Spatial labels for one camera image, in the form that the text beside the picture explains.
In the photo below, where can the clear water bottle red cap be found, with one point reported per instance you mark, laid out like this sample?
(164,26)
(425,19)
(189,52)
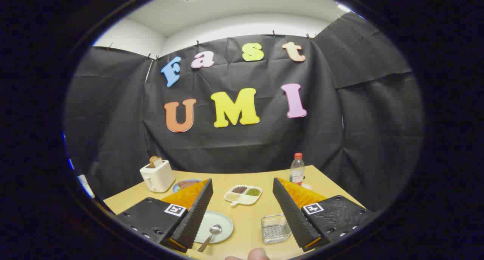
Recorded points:
(297,171)

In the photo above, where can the white divided tray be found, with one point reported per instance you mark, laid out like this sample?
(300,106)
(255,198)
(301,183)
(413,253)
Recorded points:
(245,200)

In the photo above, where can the blue plate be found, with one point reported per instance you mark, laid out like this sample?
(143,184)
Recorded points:
(177,187)

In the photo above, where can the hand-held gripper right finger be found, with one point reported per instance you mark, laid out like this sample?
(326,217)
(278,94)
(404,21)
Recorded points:
(291,214)

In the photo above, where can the green mung beans pile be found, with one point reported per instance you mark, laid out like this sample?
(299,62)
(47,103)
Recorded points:
(253,192)

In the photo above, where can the white toaster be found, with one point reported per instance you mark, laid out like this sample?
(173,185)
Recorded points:
(157,177)

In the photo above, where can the white square coaster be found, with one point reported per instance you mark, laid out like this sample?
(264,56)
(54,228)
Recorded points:
(307,186)

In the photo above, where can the yellow soybeans pile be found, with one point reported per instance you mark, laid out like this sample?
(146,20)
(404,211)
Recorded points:
(232,196)

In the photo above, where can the brown steak slice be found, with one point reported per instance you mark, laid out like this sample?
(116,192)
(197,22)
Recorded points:
(186,184)

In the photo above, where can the dark red beans pile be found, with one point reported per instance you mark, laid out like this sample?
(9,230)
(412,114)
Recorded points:
(239,189)

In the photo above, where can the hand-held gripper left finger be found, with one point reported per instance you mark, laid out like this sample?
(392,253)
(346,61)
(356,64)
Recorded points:
(196,214)

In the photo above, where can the black backdrop cloth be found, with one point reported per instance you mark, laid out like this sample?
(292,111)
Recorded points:
(245,146)

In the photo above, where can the brown bread slice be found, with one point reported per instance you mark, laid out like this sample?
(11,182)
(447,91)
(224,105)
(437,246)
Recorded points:
(155,161)

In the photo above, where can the white paper board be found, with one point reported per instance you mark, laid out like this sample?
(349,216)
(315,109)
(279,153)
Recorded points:
(86,185)

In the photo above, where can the pale green plate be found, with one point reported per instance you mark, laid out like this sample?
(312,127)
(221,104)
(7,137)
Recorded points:
(215,219)

